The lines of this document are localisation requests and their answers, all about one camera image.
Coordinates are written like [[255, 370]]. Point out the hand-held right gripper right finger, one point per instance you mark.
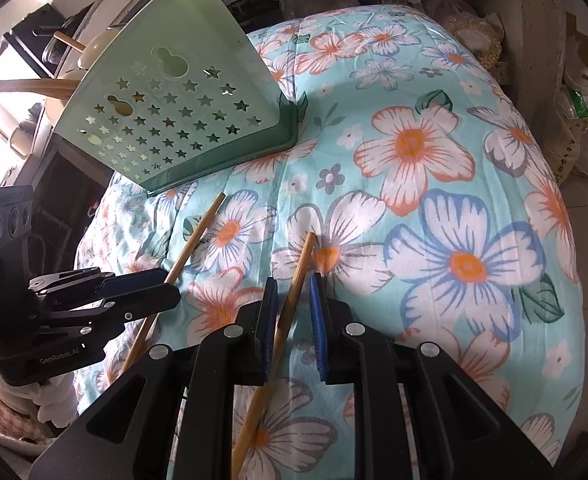
[[320, 330]]

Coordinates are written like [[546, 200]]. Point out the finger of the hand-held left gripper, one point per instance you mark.
[[124, 307], [129, 281]]

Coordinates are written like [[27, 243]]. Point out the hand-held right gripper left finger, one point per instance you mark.
[[270, 340]]

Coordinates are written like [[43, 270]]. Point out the green star-cutout utensil holder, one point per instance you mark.
[[184, 100]]

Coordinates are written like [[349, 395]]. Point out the person's fleece clothing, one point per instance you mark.
[[4, 410]]

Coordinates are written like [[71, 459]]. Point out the cream mug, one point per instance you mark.
[[24, 141]]

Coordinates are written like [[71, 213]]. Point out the floral turquoise blanket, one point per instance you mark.
[[424, 185]]

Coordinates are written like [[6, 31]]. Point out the gas stove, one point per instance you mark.
[[39, 40]]

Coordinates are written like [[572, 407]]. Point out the rice sack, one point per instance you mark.
[[574, 135]]

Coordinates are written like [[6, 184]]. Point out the bag of soybeans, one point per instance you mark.
[[474, 40]]

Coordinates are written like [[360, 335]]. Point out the clear plastic bag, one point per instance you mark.
[[439, 2]]

